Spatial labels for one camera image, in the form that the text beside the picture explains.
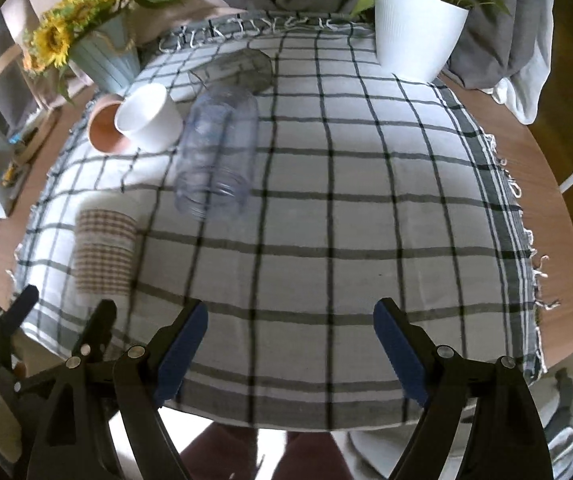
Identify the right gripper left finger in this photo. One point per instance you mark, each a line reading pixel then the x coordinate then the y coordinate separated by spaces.
pixel 72 433

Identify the checkered grey tablecloth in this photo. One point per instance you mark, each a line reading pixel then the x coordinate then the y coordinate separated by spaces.
pixel 366 187

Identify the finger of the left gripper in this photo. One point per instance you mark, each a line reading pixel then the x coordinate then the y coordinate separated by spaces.
pixel 89 350
pixel 12 319

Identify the checkered paper cup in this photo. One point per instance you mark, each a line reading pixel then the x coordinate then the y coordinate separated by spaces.
pixel 105 244

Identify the pink plastic cup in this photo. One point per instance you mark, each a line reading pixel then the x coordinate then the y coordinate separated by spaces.
pixel 101 131

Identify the dark glass cup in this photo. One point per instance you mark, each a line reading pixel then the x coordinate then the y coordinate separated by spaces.
pixel 247 68

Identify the sunflower bouquet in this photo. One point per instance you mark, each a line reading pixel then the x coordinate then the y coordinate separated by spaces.
pixel 47 47

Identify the teal ribbed vase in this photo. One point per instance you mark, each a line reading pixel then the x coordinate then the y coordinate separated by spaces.
pixel 108 54

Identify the white plant pot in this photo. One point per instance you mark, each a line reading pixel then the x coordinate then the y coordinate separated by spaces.
pixel 415 38

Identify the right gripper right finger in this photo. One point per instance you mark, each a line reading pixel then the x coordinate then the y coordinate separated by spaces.
pixel 507 440

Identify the white ceramic cup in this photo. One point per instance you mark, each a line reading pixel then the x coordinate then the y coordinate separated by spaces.
pixel 149 118

